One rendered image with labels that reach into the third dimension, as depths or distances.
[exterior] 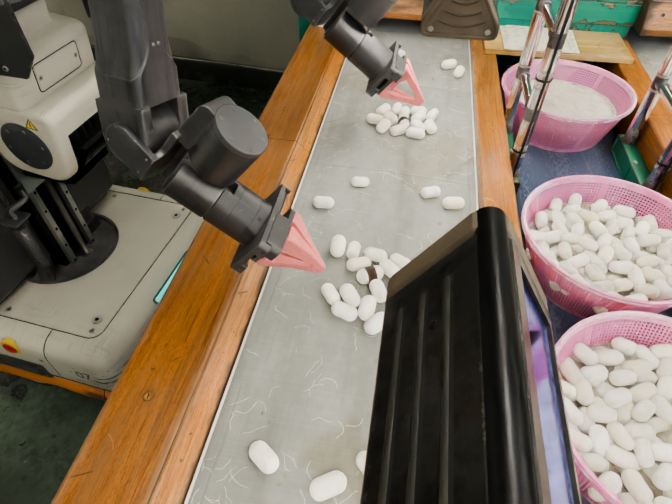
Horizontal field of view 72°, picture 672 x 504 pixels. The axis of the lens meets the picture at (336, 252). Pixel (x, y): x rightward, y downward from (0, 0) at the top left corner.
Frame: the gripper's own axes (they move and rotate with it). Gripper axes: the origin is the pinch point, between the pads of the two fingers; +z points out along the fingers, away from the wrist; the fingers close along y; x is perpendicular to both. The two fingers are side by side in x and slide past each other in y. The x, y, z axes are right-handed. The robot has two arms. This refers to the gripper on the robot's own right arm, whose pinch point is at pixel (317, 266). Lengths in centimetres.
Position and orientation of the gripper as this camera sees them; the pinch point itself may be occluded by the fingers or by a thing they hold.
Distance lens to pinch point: 57.4
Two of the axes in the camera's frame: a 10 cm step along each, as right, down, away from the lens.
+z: 7.5, 5.4, 4.0
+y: 1.7, -7.2, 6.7
